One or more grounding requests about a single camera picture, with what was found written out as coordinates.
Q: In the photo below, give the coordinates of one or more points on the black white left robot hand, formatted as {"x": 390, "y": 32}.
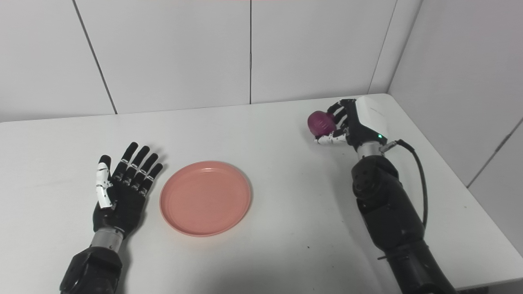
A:
{"x": 124, "y": 204}

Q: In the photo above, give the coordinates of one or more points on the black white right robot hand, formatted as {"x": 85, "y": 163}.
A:
{"x": 367, "y": 118}

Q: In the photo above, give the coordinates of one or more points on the purple red onion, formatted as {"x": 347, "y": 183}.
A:
{"x": 320, "y": 122}

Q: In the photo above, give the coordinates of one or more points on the pink round plate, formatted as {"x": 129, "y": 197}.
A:
{"x": 205, "y": 199}

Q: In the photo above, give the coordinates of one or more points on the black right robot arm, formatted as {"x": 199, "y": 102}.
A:
{"x": 388, "y": 208}

